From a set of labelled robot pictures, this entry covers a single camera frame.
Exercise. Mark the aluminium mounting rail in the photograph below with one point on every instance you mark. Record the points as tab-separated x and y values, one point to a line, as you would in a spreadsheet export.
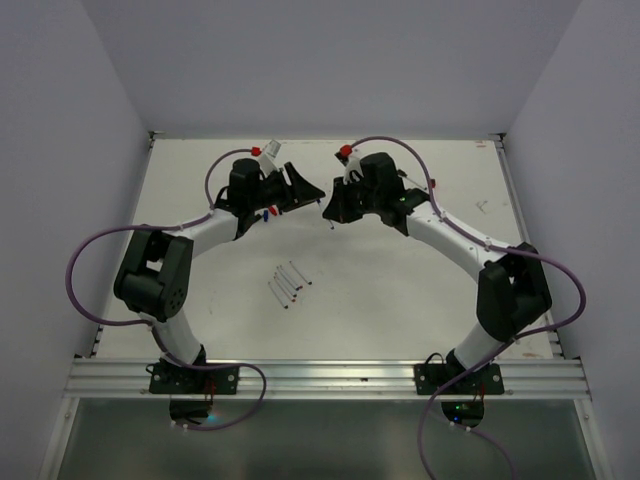
532	379

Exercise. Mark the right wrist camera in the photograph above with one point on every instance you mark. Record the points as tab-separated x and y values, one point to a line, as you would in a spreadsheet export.
350	159

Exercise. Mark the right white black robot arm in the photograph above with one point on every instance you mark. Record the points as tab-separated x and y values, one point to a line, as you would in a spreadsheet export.
512	290

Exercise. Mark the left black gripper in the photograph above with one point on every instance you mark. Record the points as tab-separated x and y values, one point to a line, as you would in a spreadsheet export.
298	193

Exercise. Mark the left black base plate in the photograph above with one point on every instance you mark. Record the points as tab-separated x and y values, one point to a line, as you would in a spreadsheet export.
167	378

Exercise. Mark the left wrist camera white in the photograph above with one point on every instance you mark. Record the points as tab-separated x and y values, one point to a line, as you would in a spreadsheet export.
267	157

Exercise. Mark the red cap pen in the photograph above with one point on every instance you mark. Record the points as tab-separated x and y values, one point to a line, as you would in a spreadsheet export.
293	274

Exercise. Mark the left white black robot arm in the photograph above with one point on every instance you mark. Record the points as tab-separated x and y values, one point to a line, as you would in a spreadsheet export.
153	278

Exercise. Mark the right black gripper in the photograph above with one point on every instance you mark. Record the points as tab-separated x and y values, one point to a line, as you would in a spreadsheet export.
338	208

